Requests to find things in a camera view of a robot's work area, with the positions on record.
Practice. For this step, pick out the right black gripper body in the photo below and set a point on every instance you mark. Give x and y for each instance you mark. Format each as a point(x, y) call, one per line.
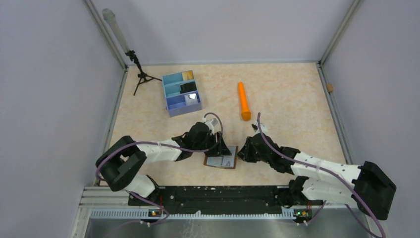
point(256, 156)

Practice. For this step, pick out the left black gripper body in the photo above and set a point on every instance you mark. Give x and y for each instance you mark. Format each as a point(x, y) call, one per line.
point(209, 140)

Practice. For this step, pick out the brown leather card holder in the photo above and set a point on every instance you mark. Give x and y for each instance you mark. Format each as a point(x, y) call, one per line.
point(221, 161)

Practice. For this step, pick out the silver card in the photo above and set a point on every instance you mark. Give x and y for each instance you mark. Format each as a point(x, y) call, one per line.
point(191, 99)

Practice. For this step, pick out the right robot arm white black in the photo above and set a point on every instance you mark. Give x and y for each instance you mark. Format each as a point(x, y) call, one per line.
point(366, 186)

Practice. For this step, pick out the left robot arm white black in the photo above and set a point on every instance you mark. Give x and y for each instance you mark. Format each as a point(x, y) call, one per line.
point(119, 166)

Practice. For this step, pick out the black card in tray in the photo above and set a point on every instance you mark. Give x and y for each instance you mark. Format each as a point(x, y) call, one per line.
point(188, 87)

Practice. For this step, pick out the gold card in tray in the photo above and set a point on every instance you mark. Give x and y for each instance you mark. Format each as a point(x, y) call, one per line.
point(187, 75)

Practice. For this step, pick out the orange cylinder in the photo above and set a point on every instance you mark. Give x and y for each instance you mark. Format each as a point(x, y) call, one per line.
point(245, 111)

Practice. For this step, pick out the blue compartment tray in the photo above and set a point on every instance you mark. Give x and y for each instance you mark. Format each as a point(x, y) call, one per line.
point(175, 102)

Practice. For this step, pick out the small black tripod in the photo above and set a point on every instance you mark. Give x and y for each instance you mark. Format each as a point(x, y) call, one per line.
point(143, 77)

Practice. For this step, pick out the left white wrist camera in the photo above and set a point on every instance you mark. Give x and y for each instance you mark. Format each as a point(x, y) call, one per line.
point(210, 123)

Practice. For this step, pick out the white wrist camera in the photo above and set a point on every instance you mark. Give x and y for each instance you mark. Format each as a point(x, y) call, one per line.
point(210, 123)
point(259, 128)

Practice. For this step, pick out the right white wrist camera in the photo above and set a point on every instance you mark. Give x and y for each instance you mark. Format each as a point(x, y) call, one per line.
point(259, 128)

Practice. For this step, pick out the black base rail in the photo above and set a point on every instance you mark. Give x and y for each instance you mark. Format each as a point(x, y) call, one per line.
point(228, 200)

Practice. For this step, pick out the white cable duct strip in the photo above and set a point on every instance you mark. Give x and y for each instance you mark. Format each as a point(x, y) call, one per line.
point(113, 213)

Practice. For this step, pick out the grey tube on frame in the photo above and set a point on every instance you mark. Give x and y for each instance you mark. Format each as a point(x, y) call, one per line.
point(110, 19)

